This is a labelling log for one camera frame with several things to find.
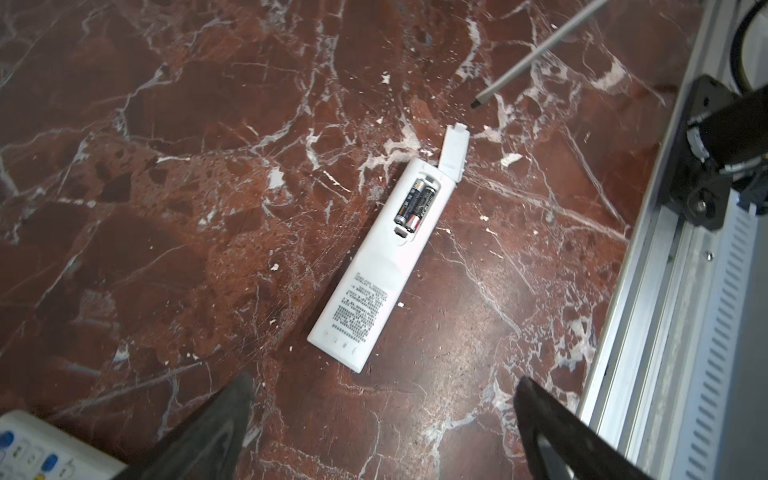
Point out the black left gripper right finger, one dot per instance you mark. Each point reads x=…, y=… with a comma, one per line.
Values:
x=558, y=445

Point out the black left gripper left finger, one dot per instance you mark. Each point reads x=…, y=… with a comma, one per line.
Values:
x=207, y=444

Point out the plain white remote control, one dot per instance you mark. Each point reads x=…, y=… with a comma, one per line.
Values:
x=357, y=311

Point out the white battery cover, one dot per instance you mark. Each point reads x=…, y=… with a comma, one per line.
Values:
x=454, y=150

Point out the orange handled screwdriver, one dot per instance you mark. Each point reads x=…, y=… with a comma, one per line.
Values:
x=566, y=29

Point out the white remote with coloured buttons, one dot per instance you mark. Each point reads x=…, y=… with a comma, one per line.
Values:
x=34, y=449

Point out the lower black AAA battery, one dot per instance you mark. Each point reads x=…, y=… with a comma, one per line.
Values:
x=421, y=207

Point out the black aaa battery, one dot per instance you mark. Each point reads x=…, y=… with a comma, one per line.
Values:
x=421, y=207
x=410, y=201

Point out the upper black AAA battery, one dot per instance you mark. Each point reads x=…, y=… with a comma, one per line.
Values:
x=410, y=201

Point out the aluminium front rail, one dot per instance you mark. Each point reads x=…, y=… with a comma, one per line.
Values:
x=679, y=382

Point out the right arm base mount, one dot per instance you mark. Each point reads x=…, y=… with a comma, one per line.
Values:
x=719, y=146

